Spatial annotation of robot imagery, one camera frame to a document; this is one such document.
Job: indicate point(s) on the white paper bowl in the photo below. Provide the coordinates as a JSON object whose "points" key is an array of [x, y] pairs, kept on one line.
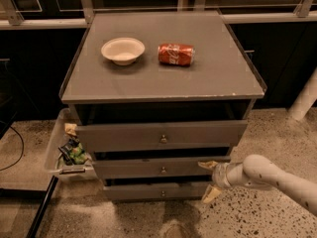
{"points": [[122, 51]]}

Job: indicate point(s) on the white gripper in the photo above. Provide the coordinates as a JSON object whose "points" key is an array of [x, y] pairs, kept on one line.
{"points": [[219, 176]]}

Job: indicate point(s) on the grey bottom drawer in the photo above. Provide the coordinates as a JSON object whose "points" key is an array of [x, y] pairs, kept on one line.
{"points": [[156, 191]]}

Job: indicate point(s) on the green snack bags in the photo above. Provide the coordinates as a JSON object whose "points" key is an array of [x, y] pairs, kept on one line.
{"points": [[72, 151]]}

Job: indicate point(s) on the grey drawer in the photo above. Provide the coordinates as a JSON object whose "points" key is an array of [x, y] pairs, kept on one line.
{"points": [[160, 136], [153, 168], [156, 191]]}

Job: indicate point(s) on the grey top drawer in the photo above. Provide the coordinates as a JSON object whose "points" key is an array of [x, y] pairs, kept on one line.
{"points": [[160, 136]]}

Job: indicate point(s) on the red cola can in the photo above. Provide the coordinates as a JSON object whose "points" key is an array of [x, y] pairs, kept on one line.
{"points": [[176, 54]]}

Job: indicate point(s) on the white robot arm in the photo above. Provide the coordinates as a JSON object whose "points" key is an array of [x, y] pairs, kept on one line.
{"points": [[258, 172]]}

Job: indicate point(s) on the grey drawer cabinet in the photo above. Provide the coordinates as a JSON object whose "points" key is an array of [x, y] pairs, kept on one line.
{"points": [[221, 84]]}

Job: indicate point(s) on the clear plastic bin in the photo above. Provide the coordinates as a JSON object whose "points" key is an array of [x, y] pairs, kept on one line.
{"points": [[54, 163]]}

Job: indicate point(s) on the white pillar leg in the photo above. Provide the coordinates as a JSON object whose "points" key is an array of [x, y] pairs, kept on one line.
{"points": [[305, 99]]}

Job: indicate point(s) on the metal railing frame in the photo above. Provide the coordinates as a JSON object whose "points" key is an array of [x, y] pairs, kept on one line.
{"points": [[46, 14]]}

